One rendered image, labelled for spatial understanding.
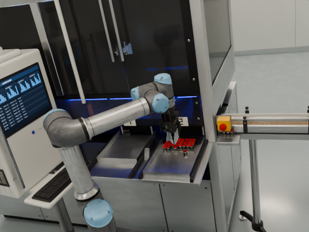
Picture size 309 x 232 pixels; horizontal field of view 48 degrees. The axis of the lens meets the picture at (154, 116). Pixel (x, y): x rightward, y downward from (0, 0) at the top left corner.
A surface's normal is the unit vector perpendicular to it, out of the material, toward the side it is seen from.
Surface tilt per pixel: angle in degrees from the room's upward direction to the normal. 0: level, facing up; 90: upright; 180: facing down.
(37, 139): 90
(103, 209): 8
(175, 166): 0
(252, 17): 90
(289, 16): 90
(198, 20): 90
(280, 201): 0
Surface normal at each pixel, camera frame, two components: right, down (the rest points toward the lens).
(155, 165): -0.16, -0.90
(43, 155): 0.89, 0.05
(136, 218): -0.32, 0.44
